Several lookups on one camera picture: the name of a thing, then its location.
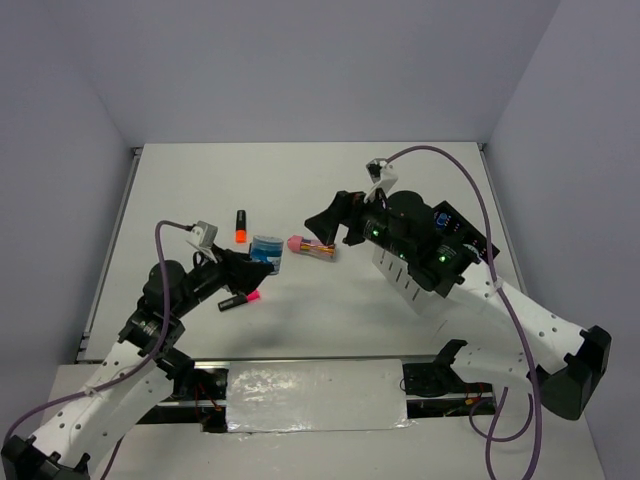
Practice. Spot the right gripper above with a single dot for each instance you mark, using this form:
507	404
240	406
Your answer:
347	207

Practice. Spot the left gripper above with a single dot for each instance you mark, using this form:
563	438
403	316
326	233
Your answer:
236	269

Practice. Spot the blue slime jar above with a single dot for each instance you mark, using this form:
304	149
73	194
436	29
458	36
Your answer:
267	249

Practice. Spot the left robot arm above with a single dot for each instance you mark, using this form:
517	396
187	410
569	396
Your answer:
143	368

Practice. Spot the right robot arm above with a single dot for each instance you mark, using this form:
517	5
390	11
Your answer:
433	257

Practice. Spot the pink highlighter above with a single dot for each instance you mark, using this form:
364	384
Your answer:
238	300

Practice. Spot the pink-capped pen tube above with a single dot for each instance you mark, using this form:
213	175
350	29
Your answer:
310	247

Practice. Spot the orange highlighter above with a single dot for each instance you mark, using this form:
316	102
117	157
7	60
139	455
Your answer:
241	227

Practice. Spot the white compartment organizer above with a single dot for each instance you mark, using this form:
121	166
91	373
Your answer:
395	271

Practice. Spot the black tray container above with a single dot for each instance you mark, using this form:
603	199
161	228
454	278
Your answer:
461	242

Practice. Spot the silver taped panel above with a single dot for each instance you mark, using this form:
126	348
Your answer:
315	396

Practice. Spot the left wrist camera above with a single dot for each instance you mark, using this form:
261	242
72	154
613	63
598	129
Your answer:
202	237

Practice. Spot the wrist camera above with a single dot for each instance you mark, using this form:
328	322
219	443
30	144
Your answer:
202	237
383	177

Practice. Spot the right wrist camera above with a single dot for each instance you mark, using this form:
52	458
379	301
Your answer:
383	177

